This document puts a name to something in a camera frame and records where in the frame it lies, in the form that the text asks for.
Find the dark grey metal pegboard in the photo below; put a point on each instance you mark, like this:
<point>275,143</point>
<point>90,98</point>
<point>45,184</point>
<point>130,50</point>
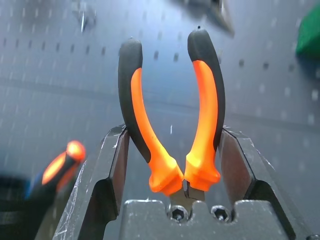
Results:
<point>50,87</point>

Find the green blurred object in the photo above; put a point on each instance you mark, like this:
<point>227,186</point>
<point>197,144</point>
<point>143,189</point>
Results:
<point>308,37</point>

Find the black plastic cup holder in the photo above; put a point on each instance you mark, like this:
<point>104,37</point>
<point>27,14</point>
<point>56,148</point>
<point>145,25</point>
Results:
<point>15,200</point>

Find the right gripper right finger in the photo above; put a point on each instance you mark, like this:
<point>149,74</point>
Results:
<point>250,170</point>

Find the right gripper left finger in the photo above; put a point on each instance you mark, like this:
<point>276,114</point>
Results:
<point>100,175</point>

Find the orange and black screwdriver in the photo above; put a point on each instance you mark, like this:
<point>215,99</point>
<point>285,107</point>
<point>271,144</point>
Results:
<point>62,162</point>

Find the orange and black pliers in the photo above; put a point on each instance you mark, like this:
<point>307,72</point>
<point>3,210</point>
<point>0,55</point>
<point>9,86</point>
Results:
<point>140,112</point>

